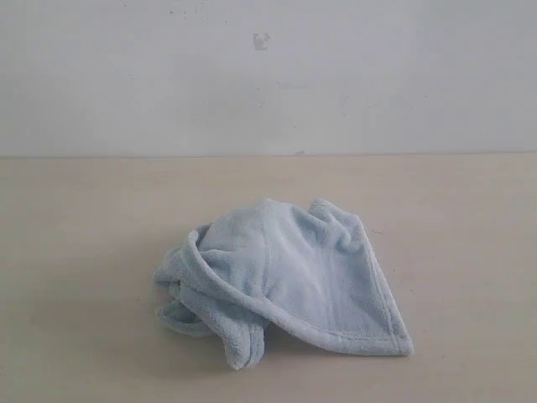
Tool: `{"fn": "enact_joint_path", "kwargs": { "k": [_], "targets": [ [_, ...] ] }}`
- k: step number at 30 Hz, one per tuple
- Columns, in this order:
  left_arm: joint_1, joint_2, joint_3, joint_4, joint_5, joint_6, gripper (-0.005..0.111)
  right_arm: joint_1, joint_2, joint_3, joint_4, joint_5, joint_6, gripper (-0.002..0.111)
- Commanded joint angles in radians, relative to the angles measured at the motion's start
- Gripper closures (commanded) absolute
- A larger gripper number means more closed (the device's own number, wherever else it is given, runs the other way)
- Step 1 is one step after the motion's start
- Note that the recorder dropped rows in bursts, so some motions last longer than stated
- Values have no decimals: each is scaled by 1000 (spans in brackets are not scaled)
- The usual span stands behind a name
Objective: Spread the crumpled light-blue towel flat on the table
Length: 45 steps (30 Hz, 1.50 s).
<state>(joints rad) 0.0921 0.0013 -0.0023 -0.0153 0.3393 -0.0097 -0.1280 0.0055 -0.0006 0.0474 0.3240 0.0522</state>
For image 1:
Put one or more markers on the light blue fleece towel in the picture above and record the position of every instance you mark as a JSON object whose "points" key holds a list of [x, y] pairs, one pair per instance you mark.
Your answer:
{"points": [[312, 272]]}

